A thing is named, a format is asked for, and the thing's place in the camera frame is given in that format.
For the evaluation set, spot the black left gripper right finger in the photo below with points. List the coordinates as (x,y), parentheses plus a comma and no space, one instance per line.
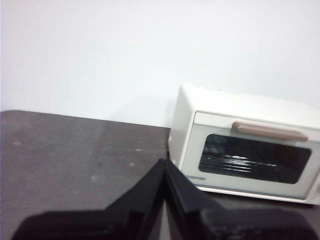
(225,225)

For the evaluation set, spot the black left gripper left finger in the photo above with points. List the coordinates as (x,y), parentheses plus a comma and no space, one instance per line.
(105,225)

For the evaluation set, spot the cream white toaster oven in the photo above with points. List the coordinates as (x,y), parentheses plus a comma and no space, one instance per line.
(186,112)

